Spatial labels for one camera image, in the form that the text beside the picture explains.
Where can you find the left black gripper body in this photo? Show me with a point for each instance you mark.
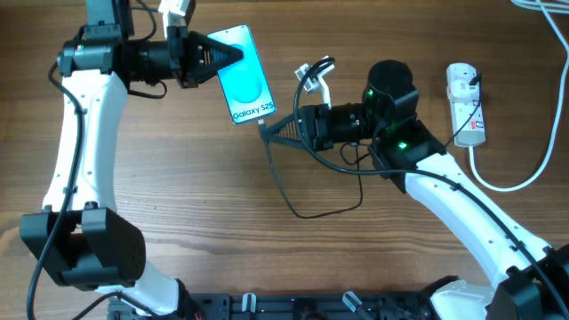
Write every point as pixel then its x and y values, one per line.
pixel 180 60

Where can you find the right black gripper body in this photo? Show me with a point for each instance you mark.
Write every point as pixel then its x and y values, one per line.
pixel 323 124

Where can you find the blue screen smartphone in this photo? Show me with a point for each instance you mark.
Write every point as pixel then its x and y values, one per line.
pixel 244 83

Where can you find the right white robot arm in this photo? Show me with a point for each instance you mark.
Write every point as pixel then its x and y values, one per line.
pixel 528 278

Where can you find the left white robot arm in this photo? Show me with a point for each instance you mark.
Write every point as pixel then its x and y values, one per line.
pixel 79 239

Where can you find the white charger plug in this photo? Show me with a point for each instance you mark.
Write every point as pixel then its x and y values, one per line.
pixel 461 90

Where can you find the white power strip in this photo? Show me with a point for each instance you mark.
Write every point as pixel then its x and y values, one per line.
pixel 467 117

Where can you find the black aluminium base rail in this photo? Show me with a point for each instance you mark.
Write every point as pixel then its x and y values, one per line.
pixel 387 305

